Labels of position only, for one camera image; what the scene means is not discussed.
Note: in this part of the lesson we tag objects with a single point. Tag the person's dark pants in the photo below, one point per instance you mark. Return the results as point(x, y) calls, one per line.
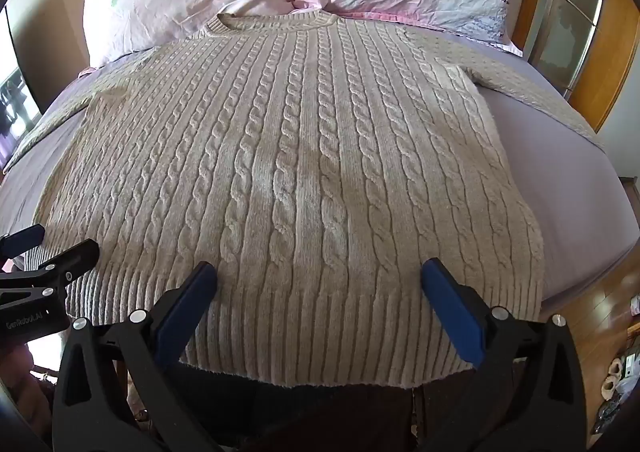
point(325, 419)

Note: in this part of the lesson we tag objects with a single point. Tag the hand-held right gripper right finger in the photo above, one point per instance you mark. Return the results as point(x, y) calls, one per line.
point(452, 304)

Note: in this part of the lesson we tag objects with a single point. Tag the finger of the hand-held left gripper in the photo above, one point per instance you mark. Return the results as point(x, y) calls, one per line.
point(24, 236)
point(75, 257)

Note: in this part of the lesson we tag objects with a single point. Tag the window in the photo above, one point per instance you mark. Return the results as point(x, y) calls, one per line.
point(15, 102)

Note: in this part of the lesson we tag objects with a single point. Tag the bed with purple sheet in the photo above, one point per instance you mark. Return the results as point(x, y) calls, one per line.
point(560, 172)

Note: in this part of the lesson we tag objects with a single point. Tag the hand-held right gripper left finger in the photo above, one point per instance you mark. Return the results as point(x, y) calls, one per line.
point(187, 304)

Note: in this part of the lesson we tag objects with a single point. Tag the beige fluffy slippers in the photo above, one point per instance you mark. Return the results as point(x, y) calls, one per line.
point(612, 374)

